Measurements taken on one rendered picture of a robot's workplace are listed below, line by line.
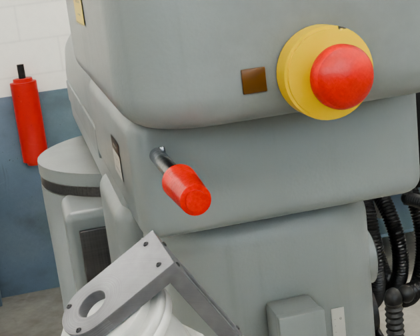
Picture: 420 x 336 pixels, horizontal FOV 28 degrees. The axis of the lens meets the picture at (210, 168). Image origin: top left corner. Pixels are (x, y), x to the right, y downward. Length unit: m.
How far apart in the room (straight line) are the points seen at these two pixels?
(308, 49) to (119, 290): 0.21
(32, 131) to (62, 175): 3.61
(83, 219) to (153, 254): 0.74
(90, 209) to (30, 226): 3.97
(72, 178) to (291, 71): 0.75
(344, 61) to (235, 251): 0.25
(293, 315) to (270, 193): 0.11
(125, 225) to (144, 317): 0.48
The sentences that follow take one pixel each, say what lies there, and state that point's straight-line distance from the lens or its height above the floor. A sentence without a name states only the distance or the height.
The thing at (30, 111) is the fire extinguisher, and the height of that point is 1.12.
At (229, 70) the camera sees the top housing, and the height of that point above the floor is 1.77.
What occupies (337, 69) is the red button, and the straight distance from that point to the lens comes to 0.51.
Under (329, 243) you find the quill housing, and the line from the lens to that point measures 0.73.
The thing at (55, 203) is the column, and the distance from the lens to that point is 1.29.
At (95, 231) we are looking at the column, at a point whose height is 1.50.
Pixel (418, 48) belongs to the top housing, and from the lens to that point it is 0.58.
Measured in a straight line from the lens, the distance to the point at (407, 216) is 5.09.
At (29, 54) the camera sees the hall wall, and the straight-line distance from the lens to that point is 4.95.
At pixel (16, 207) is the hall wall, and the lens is 5.10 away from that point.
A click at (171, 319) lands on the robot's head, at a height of 1.67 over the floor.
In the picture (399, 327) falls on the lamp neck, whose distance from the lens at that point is 0.64.
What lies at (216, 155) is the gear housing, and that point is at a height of 1.69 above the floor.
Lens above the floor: 1.84
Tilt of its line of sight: 14 degrees down
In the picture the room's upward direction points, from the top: 7 degrees counter-clockwise
